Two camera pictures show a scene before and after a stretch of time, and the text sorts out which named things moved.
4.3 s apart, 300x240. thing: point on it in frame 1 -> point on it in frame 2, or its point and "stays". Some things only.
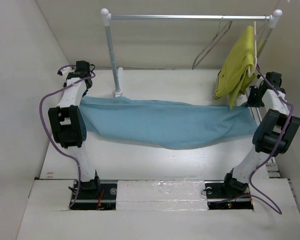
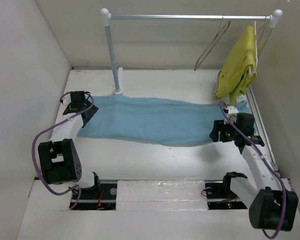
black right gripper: (251, 102) -> (219, 125)
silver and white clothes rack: (106, 18) stays
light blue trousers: (165, 124) stays
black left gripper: (84, 92) -> (90, 113)
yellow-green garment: (234, 78) stays
